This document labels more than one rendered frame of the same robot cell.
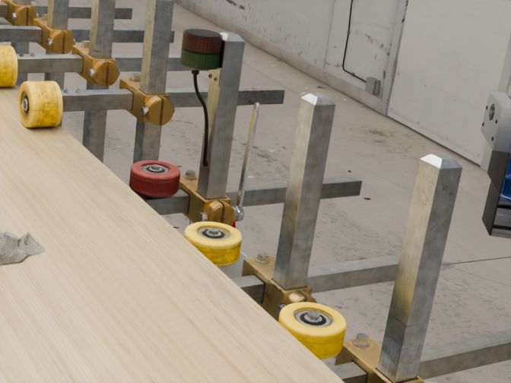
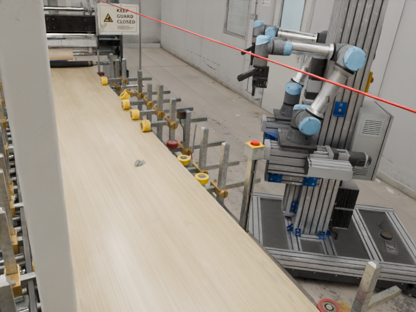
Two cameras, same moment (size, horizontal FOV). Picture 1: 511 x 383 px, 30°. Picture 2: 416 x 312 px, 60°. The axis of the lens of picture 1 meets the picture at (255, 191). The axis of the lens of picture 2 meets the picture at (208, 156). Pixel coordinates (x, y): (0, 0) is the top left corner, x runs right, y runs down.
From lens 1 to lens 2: 0.95 m
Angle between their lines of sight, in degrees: 6
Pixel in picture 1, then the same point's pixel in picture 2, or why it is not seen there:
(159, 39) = (173, 108)
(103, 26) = (160, 103)
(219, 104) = (186, 126)
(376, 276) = not seen: hidden behind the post
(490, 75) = not seen: hidden behind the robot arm
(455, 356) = (236, 183)
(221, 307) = (182, 174)
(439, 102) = (276, 103)
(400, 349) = (220, 182)
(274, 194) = not seen: hidden behind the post
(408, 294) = (221, 171)
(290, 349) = (195, 182)
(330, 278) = (212, 166)
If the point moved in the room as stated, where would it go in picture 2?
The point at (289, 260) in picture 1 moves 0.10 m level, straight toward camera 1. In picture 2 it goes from (200, 163) to (198, 170)
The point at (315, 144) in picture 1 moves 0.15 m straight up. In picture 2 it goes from (205, 137) to (207, 114)
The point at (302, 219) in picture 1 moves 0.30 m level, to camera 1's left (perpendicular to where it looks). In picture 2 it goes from (203, 154) to (155, 148)
